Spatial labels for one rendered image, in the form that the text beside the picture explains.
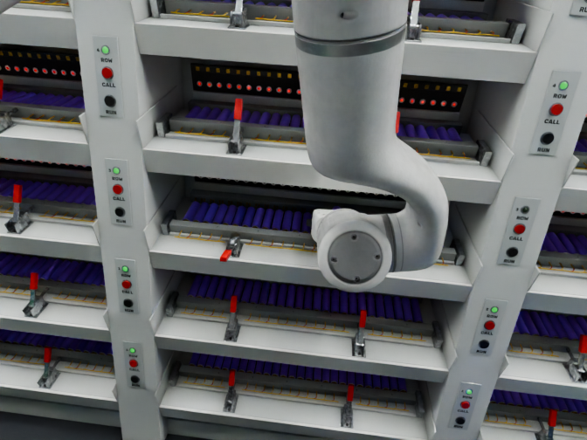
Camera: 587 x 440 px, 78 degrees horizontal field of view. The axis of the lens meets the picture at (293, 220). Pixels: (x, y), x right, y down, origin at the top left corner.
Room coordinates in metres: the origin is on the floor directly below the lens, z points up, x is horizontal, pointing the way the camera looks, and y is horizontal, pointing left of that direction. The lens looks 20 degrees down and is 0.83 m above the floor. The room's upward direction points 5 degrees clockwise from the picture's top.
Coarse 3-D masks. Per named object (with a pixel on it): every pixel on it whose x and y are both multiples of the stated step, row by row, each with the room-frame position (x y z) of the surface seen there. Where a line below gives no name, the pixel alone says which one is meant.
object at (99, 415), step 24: (0, 408) 0.69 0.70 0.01; (24, 408) 0.69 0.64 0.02; (48, 408) 0.68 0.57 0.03; (72, 408) 0.68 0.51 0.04; (96, 408) 0.68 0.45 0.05; (168, 432) 0.66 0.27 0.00; (192, 432) 0.66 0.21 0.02; (216, 432) 0.66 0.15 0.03; (240, 432) 0.65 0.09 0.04; (264, 432) 0.65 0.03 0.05
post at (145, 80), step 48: (96, 0) 0.63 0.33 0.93; (96, 96) 0.63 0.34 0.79; (144, 96) 0.65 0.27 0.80; (96, 144) 0.63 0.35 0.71; (96, 192) 0.63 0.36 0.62; (144, 192) 0.63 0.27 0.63; (144, 240) 0.62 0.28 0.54; (144, 288) 0.63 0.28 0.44; (144, 336) 0.63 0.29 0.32; (144, 432) 0.63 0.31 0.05
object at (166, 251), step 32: (256, 192) 0.79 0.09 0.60; (288, 192) 0.78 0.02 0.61; (160, 224) 0.68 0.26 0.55; (448, 224) 0.76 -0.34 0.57; (160, 256) 0.63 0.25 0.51; (192, 256) 0.62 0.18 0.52; (256, 256) 0.63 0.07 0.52; (288, 256) 0.64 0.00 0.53; (384, 288) 0.61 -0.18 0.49; (416, 288) 0.60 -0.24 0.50; (448, 288) 0.60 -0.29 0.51
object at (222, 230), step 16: (176, 224) 0.67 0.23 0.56; (192, 224) 0.67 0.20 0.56; (208, 224) 0.68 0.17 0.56; (224, 224) 0.68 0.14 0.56; (208, 240) 0.65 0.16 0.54; (256, 240) 0.66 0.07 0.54; (272, 240) 0.66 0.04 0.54; (288, 240) 0.66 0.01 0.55; (304, 240) 0.66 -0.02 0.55; (448, 256) 0.64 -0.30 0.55
